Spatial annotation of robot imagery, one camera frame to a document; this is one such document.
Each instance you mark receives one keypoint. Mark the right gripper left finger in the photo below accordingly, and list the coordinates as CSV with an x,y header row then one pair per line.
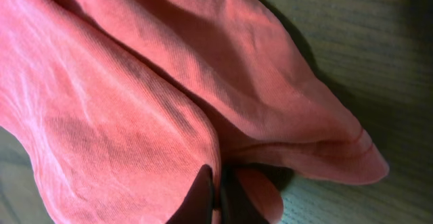
x,y
198,204

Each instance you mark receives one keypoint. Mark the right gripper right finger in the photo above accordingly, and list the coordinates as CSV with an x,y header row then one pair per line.
x,y
236,207

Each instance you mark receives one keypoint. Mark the red t-shirt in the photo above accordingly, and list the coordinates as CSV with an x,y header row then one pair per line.
x,y
119,103

